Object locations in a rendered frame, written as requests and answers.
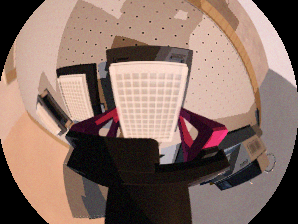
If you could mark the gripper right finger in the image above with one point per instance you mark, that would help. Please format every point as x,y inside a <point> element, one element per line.
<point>210,133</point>

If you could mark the white well plate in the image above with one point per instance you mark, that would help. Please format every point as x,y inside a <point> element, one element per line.
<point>148,116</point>
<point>46,118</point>
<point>76,98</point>

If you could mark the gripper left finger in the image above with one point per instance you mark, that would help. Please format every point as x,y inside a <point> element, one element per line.
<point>94,124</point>

